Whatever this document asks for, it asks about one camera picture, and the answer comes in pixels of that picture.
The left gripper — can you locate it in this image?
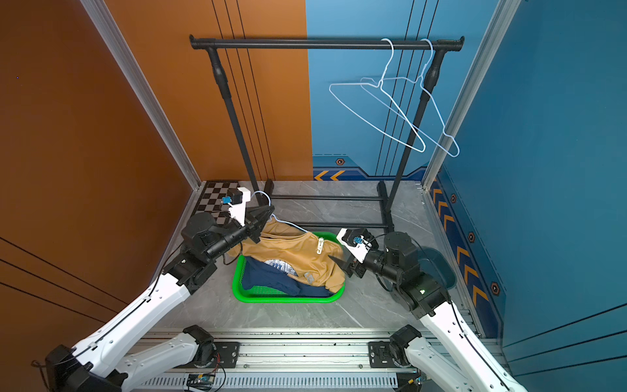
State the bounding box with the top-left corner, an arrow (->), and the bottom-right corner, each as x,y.
205,203 -> 273,265

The yellow printed t-shirt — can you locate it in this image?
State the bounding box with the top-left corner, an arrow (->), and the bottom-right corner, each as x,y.
228,218 -> 346,293

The navy blue t-shirt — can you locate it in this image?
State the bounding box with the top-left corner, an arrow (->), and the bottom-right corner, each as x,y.
241,256 -> 333,298

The light blue hanger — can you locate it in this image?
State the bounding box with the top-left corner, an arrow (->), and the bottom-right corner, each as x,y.
360,38 -> 461,158

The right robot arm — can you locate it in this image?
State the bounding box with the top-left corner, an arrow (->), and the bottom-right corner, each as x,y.
336,229 -> 525,391

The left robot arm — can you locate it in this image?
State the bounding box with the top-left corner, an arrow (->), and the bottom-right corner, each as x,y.
43,204 -> 274,391

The black white checkerboard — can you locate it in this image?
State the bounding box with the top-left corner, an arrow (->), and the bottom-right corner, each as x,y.
192,181 -> 239,225

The green plastic basket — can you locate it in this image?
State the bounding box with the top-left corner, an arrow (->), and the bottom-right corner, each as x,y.
232,232 -> 346,304

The teal plastic tub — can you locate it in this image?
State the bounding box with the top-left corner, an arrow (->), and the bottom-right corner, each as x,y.
417,247 -> 457,291

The left green circuit board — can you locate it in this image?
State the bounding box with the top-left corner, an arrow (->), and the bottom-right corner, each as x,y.
185,373 -> 216,391

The black clothes rack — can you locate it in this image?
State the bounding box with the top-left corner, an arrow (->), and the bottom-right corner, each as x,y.
188,34 -> 465,236

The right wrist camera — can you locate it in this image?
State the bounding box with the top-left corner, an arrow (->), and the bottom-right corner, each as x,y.
336,228 -> 378,263

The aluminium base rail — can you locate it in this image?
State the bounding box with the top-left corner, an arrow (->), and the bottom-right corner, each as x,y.
87,327 -> 520,392

